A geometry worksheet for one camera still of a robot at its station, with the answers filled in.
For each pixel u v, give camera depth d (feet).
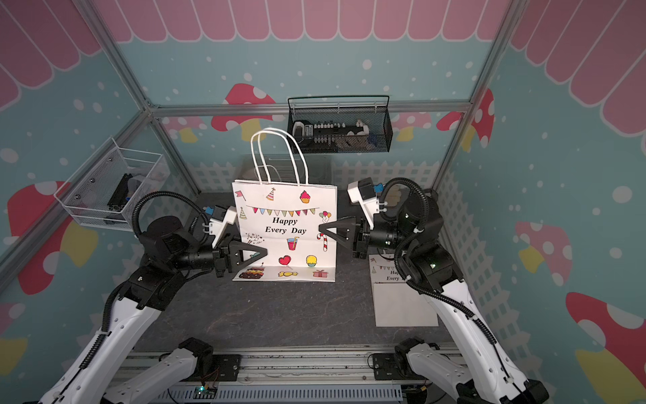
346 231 1.59
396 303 2.79
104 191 2.43
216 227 1.70
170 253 1.57
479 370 1.22
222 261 1.64
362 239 1.49
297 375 2.43
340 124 2.99
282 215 1.64
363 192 1.46
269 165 2.58
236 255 1.72
